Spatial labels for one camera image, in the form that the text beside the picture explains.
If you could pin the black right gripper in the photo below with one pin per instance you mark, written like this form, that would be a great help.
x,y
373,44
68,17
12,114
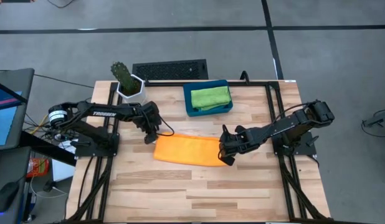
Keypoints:
x,y
239,141

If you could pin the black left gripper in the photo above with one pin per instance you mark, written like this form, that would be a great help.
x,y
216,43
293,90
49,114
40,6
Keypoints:
x,y
149,116

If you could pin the orange microfiber towel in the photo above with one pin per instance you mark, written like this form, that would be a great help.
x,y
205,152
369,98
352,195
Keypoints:
x,y
186,149

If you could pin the green microfiber towel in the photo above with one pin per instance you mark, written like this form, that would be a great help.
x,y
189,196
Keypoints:
x,y
211,98

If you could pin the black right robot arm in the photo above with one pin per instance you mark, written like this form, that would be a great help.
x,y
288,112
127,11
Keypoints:
x,y
289,124

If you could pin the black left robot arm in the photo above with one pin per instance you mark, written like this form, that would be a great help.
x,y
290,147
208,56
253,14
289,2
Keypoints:
x,y
102,113

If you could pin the white hexagonal plant pot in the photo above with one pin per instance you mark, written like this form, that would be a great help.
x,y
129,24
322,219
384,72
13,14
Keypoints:
x,y
134,96

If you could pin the blue plastic bin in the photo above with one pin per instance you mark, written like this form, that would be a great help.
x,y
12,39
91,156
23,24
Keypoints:
x,y
187,109

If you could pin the green cactus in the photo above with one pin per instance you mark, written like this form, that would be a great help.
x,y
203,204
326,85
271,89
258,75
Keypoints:
x,y
122,76

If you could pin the black floor vent grille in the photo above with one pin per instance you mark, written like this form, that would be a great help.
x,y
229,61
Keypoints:
x,y
170,70

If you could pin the white box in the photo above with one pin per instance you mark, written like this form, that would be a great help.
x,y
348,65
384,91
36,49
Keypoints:
x,y
63,171

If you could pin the black side desk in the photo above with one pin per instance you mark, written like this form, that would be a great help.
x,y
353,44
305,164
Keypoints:
x,y
49,152

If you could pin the orange packet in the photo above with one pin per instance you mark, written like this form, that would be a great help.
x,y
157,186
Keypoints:
x,y
38,168

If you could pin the laptop with blue screen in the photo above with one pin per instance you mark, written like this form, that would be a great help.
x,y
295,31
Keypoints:
x,y
5,124

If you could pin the black floor stand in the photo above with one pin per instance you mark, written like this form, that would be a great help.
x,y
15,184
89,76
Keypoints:
x,y
382,119

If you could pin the black computer mouse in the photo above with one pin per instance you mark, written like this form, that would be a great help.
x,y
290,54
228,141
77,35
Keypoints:
x,y
5,196

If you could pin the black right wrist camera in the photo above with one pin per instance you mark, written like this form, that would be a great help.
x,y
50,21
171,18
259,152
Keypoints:
x,y
229,160

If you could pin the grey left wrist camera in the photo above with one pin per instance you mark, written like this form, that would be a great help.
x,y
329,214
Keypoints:
x,y
150,138

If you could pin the black aluminium table frame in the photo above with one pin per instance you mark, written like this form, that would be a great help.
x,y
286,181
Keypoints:
x,y
164,83

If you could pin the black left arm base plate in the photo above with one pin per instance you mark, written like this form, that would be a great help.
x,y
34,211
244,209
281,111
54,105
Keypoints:
x,y
113,152

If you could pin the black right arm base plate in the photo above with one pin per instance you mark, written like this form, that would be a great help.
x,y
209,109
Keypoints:
x,y
306,147

